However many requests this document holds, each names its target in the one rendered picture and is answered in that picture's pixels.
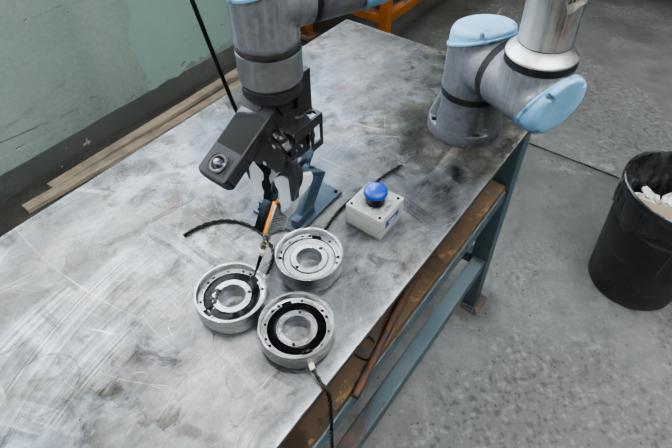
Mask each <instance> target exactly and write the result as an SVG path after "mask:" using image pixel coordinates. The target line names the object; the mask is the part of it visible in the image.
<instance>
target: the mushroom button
mask: <svg viewBox="0 0 672 448"><path fill-rule="evenodd" d="M363 193H364V196H365V197H366V198H367V199H368V200H371V201H373V202H377V201H382V200H384V199H385V198H386V197H387V195H388V189H387V187H386V186H385V185H384V184H382V183H380V182H371V183H368V184H367V185H366V186H365V187H364V191H363Z"/></svg>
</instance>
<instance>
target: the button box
mask: <svg viewBox="0 0 672 448"><path fill-rule="evenodd" d="M368 183H371V182H368ZM368 183H367V184H368ZM367 184H366V185H367ZM366 185H365V186H366ZM365 186H364V187H365ZM364 187H363V188H362V189H361V190H360V191H359V192H358V193H357V194H356V195H355V196H354V197H353V198H352V199H351V200H350V201H349V202H348V203H347V204H346V223H348V224H349V225H351V226H353V227H355V228H357V229H359V230H361V231H362V232H364V233H366V234H368V235H370V236H372V237H373V238H375V239H377V240H379V241H380V240H381V239H382V238H383V237H384V235H385V234H386V233H387V232H388V231H389V230H390V229H391V228H392V227H393V225H394V224H395V223H396V222H397V221H398V220H399V219H400V218H401V217H402V210H403V201H404V198H403V197H401V196H399V195H397V194H394V193H392V192H390V191H388V195H387V197H386V198H385V199H384V200H382V201H377V202H373V201H371V200H368V199H367V198H366V197H365V196H364V193H363V191H364Z"/></svg>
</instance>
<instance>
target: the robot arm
mask: <svg viewBox="0 0 672 448"><path fill-rule="evenodd" d="M388 1H389V0H226V2H227V8H228V15H229V21H230V27H231V33H232V39H233V45H234V51H235V57H236V64H237V70H238V76H239V80H240V82H241V85H242V91H243V95H244V97H245V98H246V99H245V100H244V102H243V103H242V104H241V106H240V107H239V109H238V110H237V112H236V113H235V114H234V116H233V117H232V119H231V120H230V122H229V123H228V125H227V126H226V127H225V129H224V130H223V132H222V133H221V135H220V136H219V137H218V139H217V140H216V142H215V143H214V145H213V146H212V147H211V149H210V150H209V152H208V153H207V155H206V156H205V157H204V159H203V160H202V162H201V163H200V165H199V166H198V169H199V171H200V173H201V174H202V175H203V176H205V177H206V178H207V179H208V180H210V181H212V182H213V183H215V184H217V185H218V186H220V187H222V188H223V189H225V190H233V189H234V188H235V187H236V186H237V184H238V183H239V181H240V180H241V178H242V177H243V175H244V174H245V172H246V173H247V175H248V178H249V179H251V182H252V184H253V186H254V188H255V190H256V192H257V193H258V195H259V197H260V198H261V200H263V198H269V197H273V196H272V194H271V183H272V182H273V180H274V182H275V186H276V187H277V189H278V191H279V199H278V200H279V202H280V205H281V208H280V212H281V213H282V214H284V215H285V216H286V217H287V218H289V217H290V216H291V215H292V214H293V213H294V212H295V211H296V208H297V205H298V202H299V199H300V198H301V196H302V195H303V194H304V193H305V191H306V190H307V189H308V187H309V186H310V185H311V183H312V180H313V174H312V172H310V171H308V172H304V173H303V170H302V168H301V166H300V164H299V163H298V162H297V158H298V157H301V156H303V155H304V154H305V153H306V152H307V151H308V150H309V149H310V141H311V148H312V152H314V151H315V150H317V149H318V148H319V147H320V146H321V145H322V144H323V143H324V141H323V114H322V112H321V111H319V110H316V109H314V108H313V107H312V99H311V80H310V67H307V66H303V58H302V44H301V31H300V28H301V27H302V26H305V25H309V24H313V23H317V22H321V21H325V20H328V19H332V18H335V17H339V16H343V15H346V14H350V13H354V12H357V11H361V10H362V11H367V10H368V9H369V8H371V7H374V6H377V5H380V4H383V3H386V2H388ZM587 2H588V0H526V2H525V7H524V11H523V15H522V20H521V24H520V28H519V32H518V30H517V24H516V23H515V22H514V21H513V20H512V19H510V18H507V17H504V16H500V15H492V14H479V15H471V16H467V17H464V18H461V19H459V20H458V21H456V22H455V23H454V24H453V26H452V28H451V31H450V36H449V40H448V41H447V45H448V47H447V53H446V59H445V66H444V72H443V79H442V85H441V90H440V92H439V94H438V96H437V98H436V99H435V101H434V103H433V105H432V106H431V108H430V110H429V114H428V121H427V125H428V129H429V131H430V132H431V133H432V135H433V136H434V137H436V138H437V139H438V140H440V141H442V142H444V143H446V144H448V145H451V146H455V147H460V148H480V147H484V146H487V145H490V144H491V143H493V142H495V141H496V140H497V139H498V137H499V136H500V133H501V129H502V124H503V119H502V114H504V115H505V116H507V117H508V118H509V119H511V120H512V121H513V122H514V124H515V125H517V126H521V127H522V128H524V129H525V130H527V131H528V132H530V133H534V134H539V133H544V132H547V131H549V130H551V129H553V128H555V127H556V126H558V125H559V124H560V123H562V122H563V121H564V120H565V119H566V118H567V117H569V115H570V114H571V113H572V112H573V111H574V110H575V109H576V108H577V106H578V105H579V104H580V102H581V100H582V99H583V97H584V95H585V92H586V88H587V84H586V82H585V80H584V79H583V77H582V76H581V75H579V74H576V70H577V67H578V63H579V60H580V51H579V49H578V48H577V46H576V45H575V44H574V43H575V39H576V36H577V33H578V30H579V27H580V24H581V21H582V17H583V14H584V11H585V8H586V5H587ZM517 33H518V35H517ZM312 113H314V114H316V115H314V116H313V117H312V118H311V119H310V118H309V116H307V115H308V114H310V115H311V114H312ZM318 124H319V126H320V138H319V139H318V140H316V141H315V142H314V138H315V132H314V128H315V127H316V126H317V125H318ZM279 172H281V173H279Z"/></svg>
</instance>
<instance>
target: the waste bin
mask: <svg viewBox="0 0 672 448"><path fill-rule="evenodd" d="M643 186H644V187H645V186H648V188H650V189H651V190H652V192H653V193H655V194H657V195H660V200H661V199H662V196H664V195H666V194H668V193H671V192H672V150H653V151H647V152H643V153H640V154H638V155H636V156H635V157H633V158H632V159H631V160H630V161H629V162H628V163H627V164H626V166H625V167H624V170H623V173H622V177H621V179H620V181H619V183H618V185H617V187H616V190H615V192H614V196H613V198H612V200H613V203H612V205H611V208H610V210H609V213H608V215H607V218H606V220H605V223H604V225H603V228H602V230H601V233H600V235H599V238H598V240H597V243H596V245H595V248H594V250H593V253H592V255H591V258H590V260H589V264H588V269H589V274H590V277H591V279H592V281H593V282H594V284H595V285H596V287H597V288H598V289H599V290H600V291H601V292H602V293H603V294H604V295H606V296H607V297H608V298H610V299H611V300H613V301H614V302H616V303H618V304H620V305H622V306H625V307H628V308H631V309H635V310H641V311H654V310H658V309H661V308H664V307H665V306H667V305H668V304H669V303H670V302H671V301H672V220H671V219H669V218H667V217H665V216H663V215H661V214H659V213H657V212H656V211H654V210H653V209H651V208H650V207H649V206H647V205H646V204H645V203H644V202H643V201H642V200H641V199H640V198H639V197H638V196H637V195H636V194H635V193H634V192H640V193H644V192H642V190H641V188H642V187H643Z"/></svg>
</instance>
